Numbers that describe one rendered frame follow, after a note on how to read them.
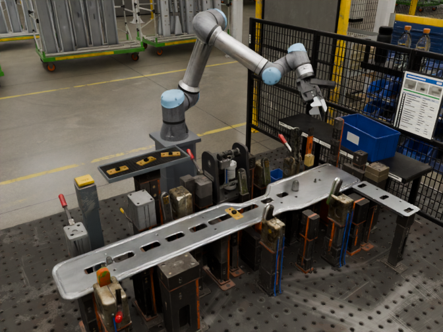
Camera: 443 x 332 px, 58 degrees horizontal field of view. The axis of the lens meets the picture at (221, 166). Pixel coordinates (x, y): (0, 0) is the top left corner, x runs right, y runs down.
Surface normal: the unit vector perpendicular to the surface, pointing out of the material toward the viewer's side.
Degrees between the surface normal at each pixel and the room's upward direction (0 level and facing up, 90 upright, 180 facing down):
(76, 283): 0
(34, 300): 0
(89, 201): 90
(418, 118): 90
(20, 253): 0
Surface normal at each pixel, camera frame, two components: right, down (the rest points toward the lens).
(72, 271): 0.00, -0.88
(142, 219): 0.55, 0.39
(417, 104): -0.83, 0.26
